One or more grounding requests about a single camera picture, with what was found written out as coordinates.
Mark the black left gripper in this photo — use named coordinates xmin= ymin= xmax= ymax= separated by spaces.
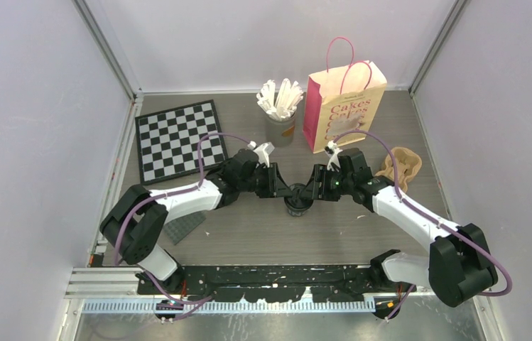
xmin=239 ymin=163 xmax=292 ymax=199

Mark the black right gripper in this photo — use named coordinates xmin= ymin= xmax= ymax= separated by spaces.
xmin=300 ymin=163 xmax=354 ymax=202

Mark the single black cup lid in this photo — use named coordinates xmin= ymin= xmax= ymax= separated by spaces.
xmin=290 ymin=183 xmax=305 ymax=199

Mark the single black coffee cup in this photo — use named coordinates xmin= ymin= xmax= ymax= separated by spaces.
xmin=284 ymin=197 xmax=313 ymax=217

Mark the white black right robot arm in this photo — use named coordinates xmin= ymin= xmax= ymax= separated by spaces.
xmin=295 ymin=148 xmax=498 ymax=308

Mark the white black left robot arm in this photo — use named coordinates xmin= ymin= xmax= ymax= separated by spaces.
xmin=99 ymin=149 xmax=293 ymax=294

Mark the grey holder cup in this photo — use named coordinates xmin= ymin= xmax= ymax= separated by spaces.
xmin=265 ymin=115 xmax=295 ymax=148

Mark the white wrapped stirrers bundle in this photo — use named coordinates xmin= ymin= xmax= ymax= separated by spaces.
xmin=256 ymin=78 xmax=304 ymax=122

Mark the pink cakes paper bag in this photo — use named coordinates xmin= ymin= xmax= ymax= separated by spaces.
xmin=303 ymin=60 xmax=387 ymax=153

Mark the grey studded baseplate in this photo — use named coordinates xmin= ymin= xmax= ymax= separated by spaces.
xmin=163 ymin=212 xmax=206 ymax=245

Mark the black white chessboard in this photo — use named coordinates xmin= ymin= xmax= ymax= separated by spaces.
xmin=135 ymin=99 xmax=221 ymax=185

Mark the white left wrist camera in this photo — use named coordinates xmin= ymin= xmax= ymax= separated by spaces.
xmin=247 ymin=141 xmax=275 ymax=168

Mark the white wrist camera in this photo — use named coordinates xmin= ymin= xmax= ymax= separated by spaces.
xmin=325 ymin=141 xmax=342 ymax=171
xmin=247 ymin=141 xmax=275 ymax=168

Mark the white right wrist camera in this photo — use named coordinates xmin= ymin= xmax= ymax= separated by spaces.
xmin=325 ymin=141 xmax=342 ymax=171

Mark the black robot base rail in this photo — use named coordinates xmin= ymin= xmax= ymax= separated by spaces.
xmin=136 ymin=263 xmax=417 ymax=305

